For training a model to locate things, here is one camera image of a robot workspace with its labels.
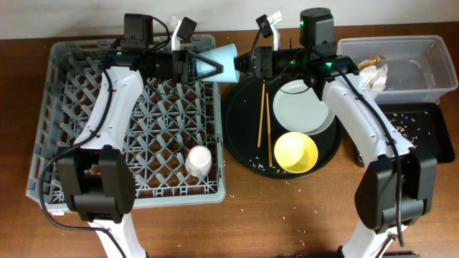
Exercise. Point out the wooden chopstick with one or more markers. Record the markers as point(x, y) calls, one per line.
point(261, 115)
point(270, 155)

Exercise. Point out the food scraps and rice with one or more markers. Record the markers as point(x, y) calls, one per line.
point(414, 126)

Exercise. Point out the yellow plastic bowl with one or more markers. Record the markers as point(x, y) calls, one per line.
point(296, 152)

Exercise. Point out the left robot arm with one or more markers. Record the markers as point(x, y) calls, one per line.
point(96, 181)

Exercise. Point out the round black tray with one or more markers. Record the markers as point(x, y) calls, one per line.
point(246, 137)

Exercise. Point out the gold snack wrapper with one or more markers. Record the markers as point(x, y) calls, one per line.
point(373, 61)

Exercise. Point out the white napkin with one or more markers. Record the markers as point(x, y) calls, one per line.
point(374, 79)

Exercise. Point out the clear plastic waste bin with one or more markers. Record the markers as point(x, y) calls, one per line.
point(420, 68)

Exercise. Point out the pink plastic cup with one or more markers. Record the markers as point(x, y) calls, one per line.
point(198, 161)

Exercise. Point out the light blue plastic cup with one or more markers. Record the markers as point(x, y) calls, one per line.
point(224, 56)

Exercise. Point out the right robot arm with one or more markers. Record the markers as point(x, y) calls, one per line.
point(399, 180)

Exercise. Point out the grey dishwasher rack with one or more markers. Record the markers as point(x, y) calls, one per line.
point(167, 121)

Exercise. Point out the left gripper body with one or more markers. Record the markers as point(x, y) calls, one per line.
point(172, 64)

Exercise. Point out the grey round plate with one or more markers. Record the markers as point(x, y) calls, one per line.
point(297, 108)

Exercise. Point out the black rectangular waste tray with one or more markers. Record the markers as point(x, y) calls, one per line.
point(441, 144)

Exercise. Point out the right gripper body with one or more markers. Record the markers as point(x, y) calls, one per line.
point(287, 61)

